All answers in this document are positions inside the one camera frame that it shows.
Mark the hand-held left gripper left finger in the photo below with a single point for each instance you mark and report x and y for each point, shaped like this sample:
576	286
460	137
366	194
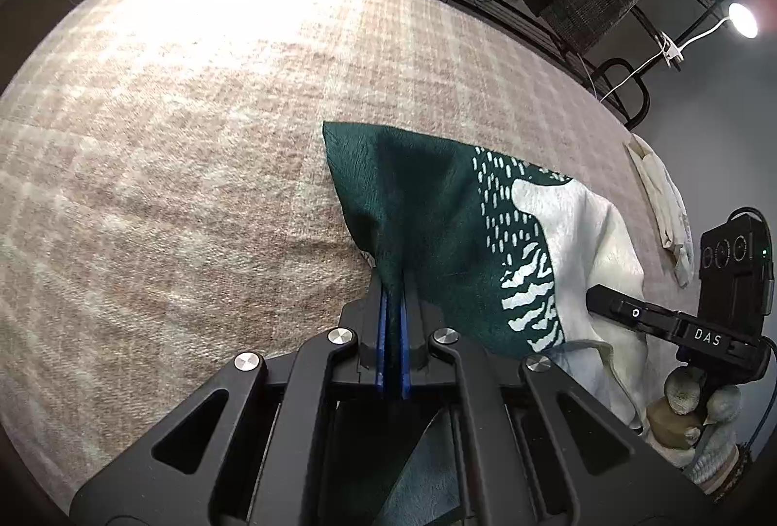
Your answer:
382	347

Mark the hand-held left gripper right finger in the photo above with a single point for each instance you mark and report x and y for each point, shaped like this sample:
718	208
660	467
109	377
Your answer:
405	347

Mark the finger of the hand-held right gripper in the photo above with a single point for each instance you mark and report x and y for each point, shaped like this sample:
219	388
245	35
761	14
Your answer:
619	307

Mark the beige plaid blanket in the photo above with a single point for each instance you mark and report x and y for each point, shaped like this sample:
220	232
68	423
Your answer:
182	137

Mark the black metal chair frame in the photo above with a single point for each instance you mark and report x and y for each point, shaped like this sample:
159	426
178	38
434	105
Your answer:
634	89

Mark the round clip lamp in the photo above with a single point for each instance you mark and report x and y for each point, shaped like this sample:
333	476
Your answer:
743	19

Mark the green and white printed shirt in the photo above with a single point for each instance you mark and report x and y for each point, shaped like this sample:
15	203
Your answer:
437	210

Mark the white cloth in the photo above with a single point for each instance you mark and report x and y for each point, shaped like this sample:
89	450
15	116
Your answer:
668	204

